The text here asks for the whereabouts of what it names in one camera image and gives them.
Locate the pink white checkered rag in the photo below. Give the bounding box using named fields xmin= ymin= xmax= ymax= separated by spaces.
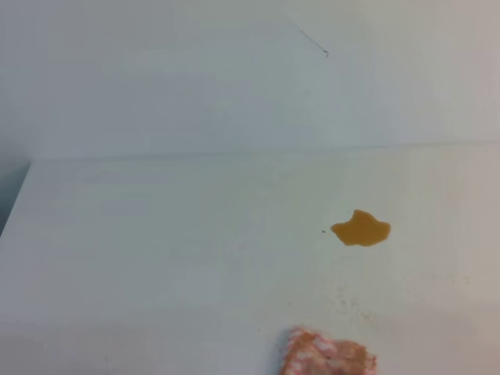
xmin=279 ymin=326 xmax=377 ymax=375

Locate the brown coffee stain puddle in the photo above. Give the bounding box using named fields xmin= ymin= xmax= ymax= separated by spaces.
xmin=330 ymin=209 xmax=391 ymax=247

